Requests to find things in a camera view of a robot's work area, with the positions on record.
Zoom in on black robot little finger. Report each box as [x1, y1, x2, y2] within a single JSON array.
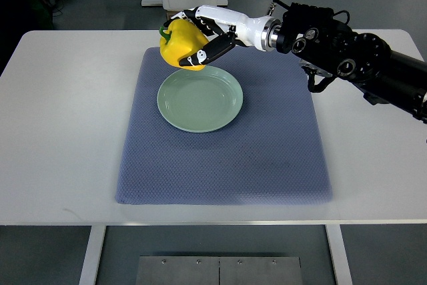
[[163, 11, 187, 27]]

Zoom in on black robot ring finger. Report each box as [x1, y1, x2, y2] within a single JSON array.
[[181, 9, 202, 27]]

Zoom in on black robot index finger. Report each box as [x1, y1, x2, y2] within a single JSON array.
[[205, 21, 236, 36]]

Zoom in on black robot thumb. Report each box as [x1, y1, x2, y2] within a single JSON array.
[[179, 35, 236, 67]]

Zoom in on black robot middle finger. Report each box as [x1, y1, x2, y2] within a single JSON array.
[[198, 17, 220, 35]]

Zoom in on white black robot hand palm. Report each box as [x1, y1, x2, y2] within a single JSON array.
[[196, 5, 279, 51]]

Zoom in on yellow bell pepper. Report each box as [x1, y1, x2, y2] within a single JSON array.
[[159, 19, 208, 71]]

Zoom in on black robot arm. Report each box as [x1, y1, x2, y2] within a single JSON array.
[[159, 3, 426, 121]]

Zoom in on light green plate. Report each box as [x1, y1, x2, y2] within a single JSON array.
[[157, 66, 244, 133]]

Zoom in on brown cardboard box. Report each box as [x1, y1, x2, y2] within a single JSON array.
[[165, 9, 215, 30]]

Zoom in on blue textured mat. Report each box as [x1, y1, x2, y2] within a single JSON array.
[[115, 47, 332, 205]]

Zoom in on right white table leg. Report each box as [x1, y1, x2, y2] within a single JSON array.
[[325, 224, 353, 285]]

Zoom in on white table leg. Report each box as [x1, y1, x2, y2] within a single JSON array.
[[79, 225, 106, 285], [325, 224, 353, 285]]

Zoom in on left white table leg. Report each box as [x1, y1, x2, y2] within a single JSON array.
[[79, 225, 106, 285]]

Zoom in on grey metal base plate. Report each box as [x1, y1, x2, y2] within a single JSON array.
[[135, 256, 303, 284]]

